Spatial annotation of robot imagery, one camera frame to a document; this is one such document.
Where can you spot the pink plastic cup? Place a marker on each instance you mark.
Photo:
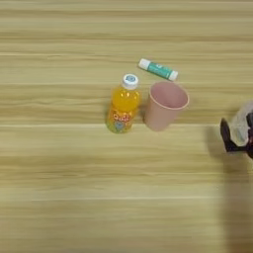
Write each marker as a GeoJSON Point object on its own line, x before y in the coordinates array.
{"type": "Point", "coordinates": [161, 115]}

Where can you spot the orange juice bottle white cap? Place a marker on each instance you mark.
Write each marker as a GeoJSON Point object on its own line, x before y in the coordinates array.
{"type": "Point", "coordinates": [124, 102]}

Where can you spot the green and white glue stick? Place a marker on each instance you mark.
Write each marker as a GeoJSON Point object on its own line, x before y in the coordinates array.
{"type": "Point", "coordinates": [158, 69]}

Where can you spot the clear packing tape roll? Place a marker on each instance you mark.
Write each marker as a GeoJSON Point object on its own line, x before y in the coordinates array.
{"type": "Point", "coordinates": [242, 128]}

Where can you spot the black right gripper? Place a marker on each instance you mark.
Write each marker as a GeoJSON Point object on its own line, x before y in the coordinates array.
{"type": "Point", "coordinates": [251, 150]}

